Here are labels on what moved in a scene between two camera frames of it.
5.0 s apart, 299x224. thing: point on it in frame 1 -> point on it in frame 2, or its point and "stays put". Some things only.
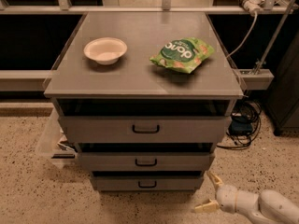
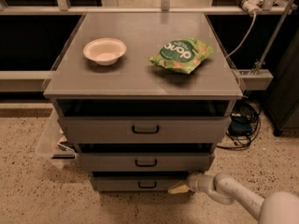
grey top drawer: x=145 y=129 stays put
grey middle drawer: x=146 y=161 stays put
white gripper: x=226 y=197 -> x=195 y=182
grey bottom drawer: x=148 y=184 stays put
